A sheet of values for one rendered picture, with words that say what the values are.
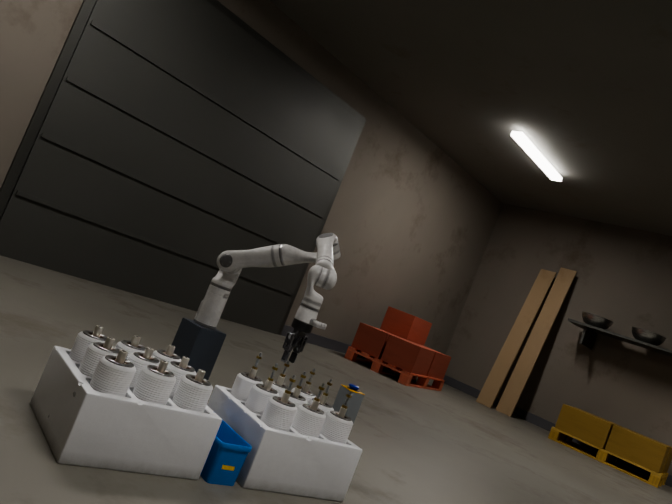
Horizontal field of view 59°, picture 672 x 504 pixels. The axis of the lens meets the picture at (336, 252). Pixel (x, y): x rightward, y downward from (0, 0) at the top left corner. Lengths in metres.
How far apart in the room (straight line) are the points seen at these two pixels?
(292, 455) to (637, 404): 6.80
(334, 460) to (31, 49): 3.75
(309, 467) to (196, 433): 0.41
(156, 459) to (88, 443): 0.19
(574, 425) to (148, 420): 6.27
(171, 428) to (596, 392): 7.24
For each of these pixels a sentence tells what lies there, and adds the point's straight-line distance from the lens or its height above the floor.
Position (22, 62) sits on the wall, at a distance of 4.89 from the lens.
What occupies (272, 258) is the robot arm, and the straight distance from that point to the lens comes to 2.45.
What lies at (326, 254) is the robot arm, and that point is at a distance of 2.26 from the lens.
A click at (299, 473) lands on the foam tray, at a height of 0.07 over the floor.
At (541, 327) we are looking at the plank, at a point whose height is 1.24.
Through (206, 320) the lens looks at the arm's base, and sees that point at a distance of 2.53.
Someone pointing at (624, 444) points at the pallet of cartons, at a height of 0.28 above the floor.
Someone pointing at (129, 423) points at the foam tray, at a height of 0.12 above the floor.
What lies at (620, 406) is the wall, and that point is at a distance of 8.43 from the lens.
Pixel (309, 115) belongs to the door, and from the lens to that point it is 6.22.
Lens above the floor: 0.62
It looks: 4 degrees up
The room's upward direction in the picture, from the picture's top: 22 degrees clockwise
